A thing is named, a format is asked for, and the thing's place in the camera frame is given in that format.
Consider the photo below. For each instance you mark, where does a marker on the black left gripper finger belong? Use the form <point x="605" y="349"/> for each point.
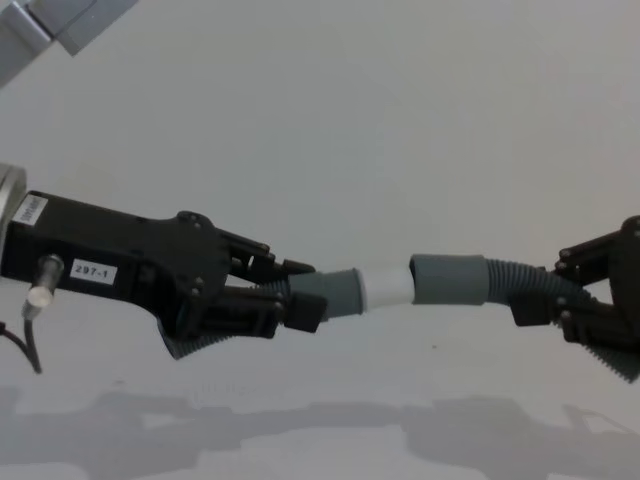
<point x="305" y="312"/>

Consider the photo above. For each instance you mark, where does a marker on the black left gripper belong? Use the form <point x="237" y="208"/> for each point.
<point x="125" y="255"/>

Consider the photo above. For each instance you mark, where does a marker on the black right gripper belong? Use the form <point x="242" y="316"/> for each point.
<point x="629" y="290"/>

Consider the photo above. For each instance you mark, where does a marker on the white plastic connector tube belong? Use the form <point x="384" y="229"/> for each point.
<point x="387" y="290"/>

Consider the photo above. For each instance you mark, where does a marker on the white table cloth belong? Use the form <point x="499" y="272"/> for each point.
<point x="320" y="450"/>

